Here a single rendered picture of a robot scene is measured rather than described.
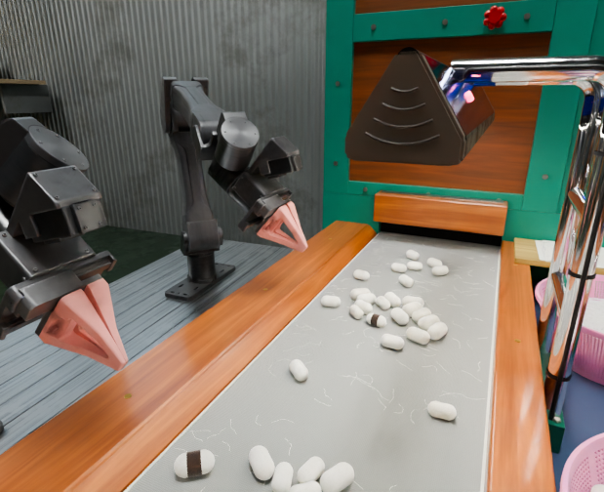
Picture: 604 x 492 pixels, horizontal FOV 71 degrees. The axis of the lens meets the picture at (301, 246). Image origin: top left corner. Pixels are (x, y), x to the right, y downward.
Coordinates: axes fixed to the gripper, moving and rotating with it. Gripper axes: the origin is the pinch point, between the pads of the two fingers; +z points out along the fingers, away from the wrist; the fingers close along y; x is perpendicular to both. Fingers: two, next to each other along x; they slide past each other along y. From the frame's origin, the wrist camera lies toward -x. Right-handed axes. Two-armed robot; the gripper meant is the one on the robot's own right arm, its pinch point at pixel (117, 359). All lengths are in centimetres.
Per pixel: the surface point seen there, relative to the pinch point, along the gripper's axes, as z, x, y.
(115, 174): -178, 202, 241
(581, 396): 46, -15, 40
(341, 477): 21.7, -5.5, 5.0
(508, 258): 32, -15, 71
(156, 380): 2.6, 9.7, 8.3
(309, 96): -84, 40, 249
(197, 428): 9.9, 6.8, 6.2
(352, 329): 16.6, 1.1, 33.5
